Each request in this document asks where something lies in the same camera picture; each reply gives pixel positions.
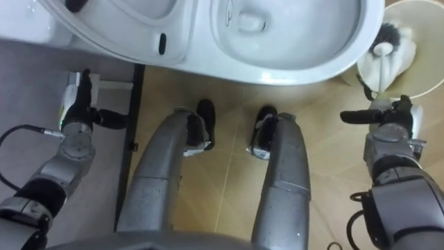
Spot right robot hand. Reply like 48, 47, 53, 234
339, 94, 425, 140

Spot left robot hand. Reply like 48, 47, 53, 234
58, 68, 130, 132

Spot round beige bin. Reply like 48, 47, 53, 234
341, 0, 444, 101

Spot black and white toilet brush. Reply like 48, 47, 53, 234
368, 22, 402, 93

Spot white toilet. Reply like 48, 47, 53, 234
0, 0, 386, 86

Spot robot legs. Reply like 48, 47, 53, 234
116, 99, 312, 250

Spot robot body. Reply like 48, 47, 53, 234
44, 230, 265, 250

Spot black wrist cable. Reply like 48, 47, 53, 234
345, 190, 376, 250
0, 124, 65, 192

